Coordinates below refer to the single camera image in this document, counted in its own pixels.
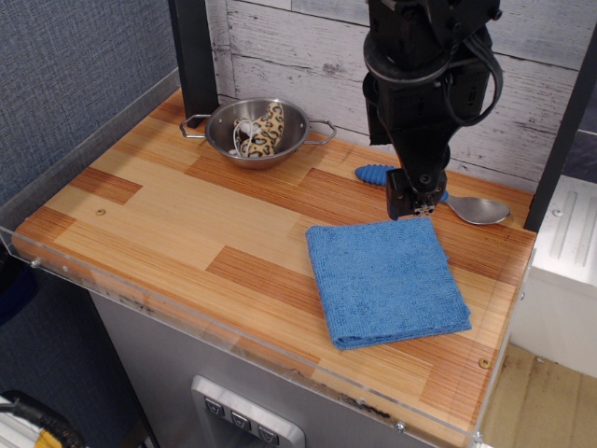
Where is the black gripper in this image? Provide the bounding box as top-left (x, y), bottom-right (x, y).
top-left (366, 74), bottom-right (453, 220)

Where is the blue cloth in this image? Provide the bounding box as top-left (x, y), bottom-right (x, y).
top-left (306, 217), bottom-right (472, 350)

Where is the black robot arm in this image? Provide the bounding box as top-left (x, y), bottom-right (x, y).
top-left (363, 1), bottom-right (504, 219)

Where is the leopard print toy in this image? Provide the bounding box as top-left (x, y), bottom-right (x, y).
top-left (229, 102), bottom-right (285, 158)

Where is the white ribbed side unit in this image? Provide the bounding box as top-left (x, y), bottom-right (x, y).
top-left (510, 175), bottom-right (596, 377)

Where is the silver dispenser button panel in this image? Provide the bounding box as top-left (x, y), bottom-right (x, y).
top-left (191, 375), bottom-right (306, 447)

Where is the clear acrylic table guard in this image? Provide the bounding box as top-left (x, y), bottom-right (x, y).
top-left (1, 74), bottom-right (535, 447)

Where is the blue handled metal spoon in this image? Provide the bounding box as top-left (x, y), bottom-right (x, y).
top-left (354, 164), bottom-right (510, 225)

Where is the black right vertical post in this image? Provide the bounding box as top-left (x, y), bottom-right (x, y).
top-left (523, 30), bottom-right (596, 232)

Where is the black vertical post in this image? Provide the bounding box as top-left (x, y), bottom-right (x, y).
top-left (168, 0), bottom-right (219, 119)
top-left (523, 30), bottom-right (596, 232)

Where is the steel bowl with handles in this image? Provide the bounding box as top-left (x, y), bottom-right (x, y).
top-left (179, 98), bottom-right (315, 170)

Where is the black left vertical post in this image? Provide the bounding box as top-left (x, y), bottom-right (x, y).
top-left (168, 0), bottom-right (219, 119)

